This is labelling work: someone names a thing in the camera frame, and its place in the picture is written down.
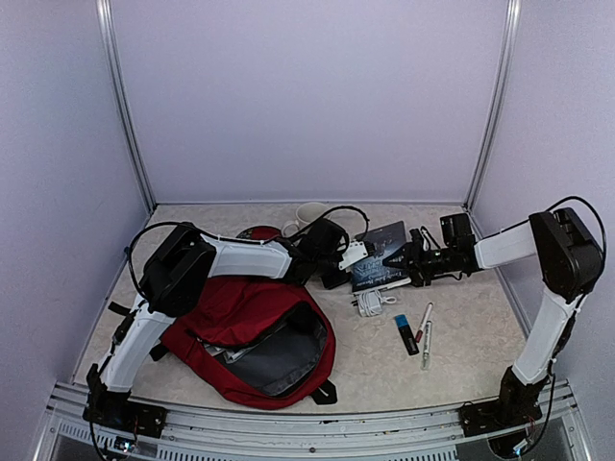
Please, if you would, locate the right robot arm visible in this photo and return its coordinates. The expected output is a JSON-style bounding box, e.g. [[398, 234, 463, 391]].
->
[[382, 196, 607, 436]]

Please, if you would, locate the grey photo cover book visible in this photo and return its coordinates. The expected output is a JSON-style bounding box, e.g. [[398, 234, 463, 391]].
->
[[203, 342, 259, 364]]

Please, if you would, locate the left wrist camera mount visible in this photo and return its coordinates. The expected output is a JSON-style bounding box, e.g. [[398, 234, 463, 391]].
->
[[337, 240, 375, 271]]

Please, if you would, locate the blue black highlighter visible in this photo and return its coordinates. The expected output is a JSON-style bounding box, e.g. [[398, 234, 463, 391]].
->
[[394, 314, 419, 356]]

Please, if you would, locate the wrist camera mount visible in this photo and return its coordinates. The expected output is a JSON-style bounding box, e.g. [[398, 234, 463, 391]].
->
[[409, 226, 440, 252], [337, 240, 375, 271]]

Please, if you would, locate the white floral mug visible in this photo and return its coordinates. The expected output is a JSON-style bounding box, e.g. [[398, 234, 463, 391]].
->
[[282, 202, 329, 237]]

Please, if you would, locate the slim white pen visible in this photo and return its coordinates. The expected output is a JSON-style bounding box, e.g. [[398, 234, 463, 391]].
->
[[421, 321, 432, 371]]

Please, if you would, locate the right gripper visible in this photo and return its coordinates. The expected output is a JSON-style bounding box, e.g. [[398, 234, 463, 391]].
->
[[381, 239, 456, 286]]

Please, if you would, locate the right aluminium frame post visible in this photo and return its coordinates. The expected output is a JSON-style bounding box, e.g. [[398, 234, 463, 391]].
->
[[464, 0, 522, 212]]

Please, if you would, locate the blue Wuthering Heights book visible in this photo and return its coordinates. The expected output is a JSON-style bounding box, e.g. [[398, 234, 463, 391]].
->
[[351, 221, 410, 294]]

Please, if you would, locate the left aluminium frame post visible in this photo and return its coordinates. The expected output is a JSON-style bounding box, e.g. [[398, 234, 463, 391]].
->
[[95, 0, 158, 215]]

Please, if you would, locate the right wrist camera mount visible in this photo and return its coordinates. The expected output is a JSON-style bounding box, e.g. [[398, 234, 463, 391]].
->
[[409, 226, 440, 252]]

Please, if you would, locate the red floral saucer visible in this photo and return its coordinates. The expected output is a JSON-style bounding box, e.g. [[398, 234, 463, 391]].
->
[[236, 227, 261, 240]]

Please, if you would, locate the white charger with cable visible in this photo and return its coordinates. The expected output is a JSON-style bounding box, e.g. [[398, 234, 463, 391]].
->
[[353, 290, 397, 317]]

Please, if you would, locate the red backpack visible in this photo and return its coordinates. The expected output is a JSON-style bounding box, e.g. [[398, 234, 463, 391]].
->
[[108, 225, 340, 411]]

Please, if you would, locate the aluminium frame post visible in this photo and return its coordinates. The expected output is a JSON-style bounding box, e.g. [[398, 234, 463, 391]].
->
[[95, 0, 158, 215], [464, 0, 522, 212]]

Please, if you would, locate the front aluminium rail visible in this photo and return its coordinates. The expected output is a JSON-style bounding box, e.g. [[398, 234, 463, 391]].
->
[[33, 381, 598, 460]]

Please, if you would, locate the white marker black cap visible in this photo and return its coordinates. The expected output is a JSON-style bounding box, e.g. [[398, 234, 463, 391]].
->
[[417, 303, 433, 335]]

